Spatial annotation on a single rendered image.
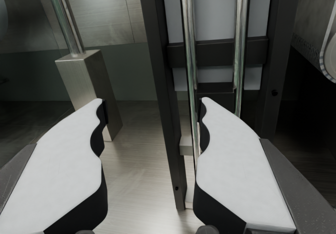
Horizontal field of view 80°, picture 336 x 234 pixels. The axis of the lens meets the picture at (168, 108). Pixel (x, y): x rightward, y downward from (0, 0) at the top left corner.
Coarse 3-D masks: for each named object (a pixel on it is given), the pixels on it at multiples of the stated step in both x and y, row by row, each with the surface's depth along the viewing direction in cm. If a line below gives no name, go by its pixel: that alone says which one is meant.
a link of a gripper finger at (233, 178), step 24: (216, 120) 10; (240, 120) 10; (216, 144) 8; (240, 144) 8; (216, 168) 7; (240, 168) 7; (264, 168) 7; (216, 192) 6; (240, 192) 6; (264, 192) 6; (216, 216) 6; (240, 216) 6; (264, 216) 6; (288, 216) 6
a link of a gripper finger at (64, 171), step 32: (64, 128) 9; (96, 128) 9; (32, 160) 7; (64, 160) 7; (96, 160) 7; (32, 192) 6; (64, 192) 6; (96, 192) 6; (0, 224) 5; (32, 224) 5; (64, 224) 6; (96, 224) 7
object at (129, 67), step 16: (96, 48) 78; (112, 48) 77; (128, 48) 75; (144, 48) 74; (112, 64) 80; (128, 64) 79; (144, 64) 77; (288, 64) 66; (304, 64) 65; (112, 80) 84; (128, 80) 82; (144, 80) 81; (288, 80) 69; (128, 96) 87; (144, 96) 85; (256, 96) 74; (288, 96) 71
